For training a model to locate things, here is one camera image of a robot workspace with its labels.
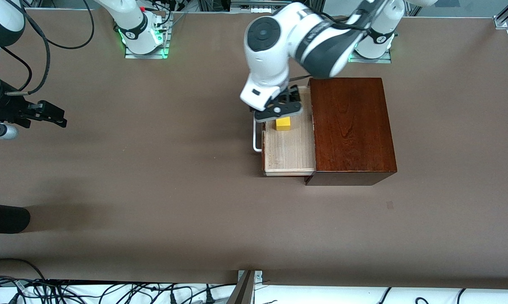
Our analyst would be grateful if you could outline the wooden drawer with white handle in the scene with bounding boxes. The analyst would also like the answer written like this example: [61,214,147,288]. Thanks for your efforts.
[253,87,317,177]

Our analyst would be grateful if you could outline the dark brown wooden cabinet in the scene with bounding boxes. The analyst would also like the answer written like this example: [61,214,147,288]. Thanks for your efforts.
[305,77,398,186]

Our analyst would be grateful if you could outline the black cylindrical object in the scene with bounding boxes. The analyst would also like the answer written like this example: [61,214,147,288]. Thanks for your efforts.
[0,203,30,234]

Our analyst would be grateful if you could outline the brown table cover sheet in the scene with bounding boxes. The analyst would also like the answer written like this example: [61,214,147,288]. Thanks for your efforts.
[0,8,508,291]

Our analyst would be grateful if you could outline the grey metal bar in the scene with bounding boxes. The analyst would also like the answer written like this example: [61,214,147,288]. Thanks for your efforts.
[227,270,255,304]

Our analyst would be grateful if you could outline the tangled black floor cables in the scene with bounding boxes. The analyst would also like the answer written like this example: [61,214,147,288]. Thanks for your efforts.
[0,258,238,304]

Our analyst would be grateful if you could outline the silver metal bracket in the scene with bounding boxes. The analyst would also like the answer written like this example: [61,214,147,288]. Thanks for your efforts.
[237,270,263,284]

